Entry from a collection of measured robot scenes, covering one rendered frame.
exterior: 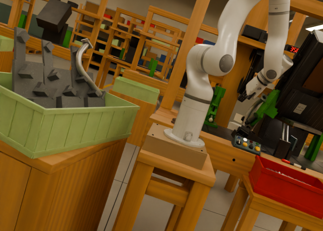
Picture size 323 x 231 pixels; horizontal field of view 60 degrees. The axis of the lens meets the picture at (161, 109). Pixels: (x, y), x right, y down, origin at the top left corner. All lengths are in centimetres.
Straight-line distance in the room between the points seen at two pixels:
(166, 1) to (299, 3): 991
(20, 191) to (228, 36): 95
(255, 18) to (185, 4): 984
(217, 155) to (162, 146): 51
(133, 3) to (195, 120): 1097
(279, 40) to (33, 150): 112
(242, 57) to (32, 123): 157
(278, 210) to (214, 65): 68
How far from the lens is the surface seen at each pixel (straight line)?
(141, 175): 116
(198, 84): 119
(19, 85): 118
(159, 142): 114
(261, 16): 220
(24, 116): 100
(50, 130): 99
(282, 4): 142
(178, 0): 1198
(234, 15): 123
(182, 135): 120
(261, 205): 135
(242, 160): 161
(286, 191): 138
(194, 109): 118
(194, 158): 116
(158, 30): 869
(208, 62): 114
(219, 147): 157
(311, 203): 142
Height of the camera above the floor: 122
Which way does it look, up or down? 10 degrees down
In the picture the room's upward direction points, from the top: 19 degrees clockwise
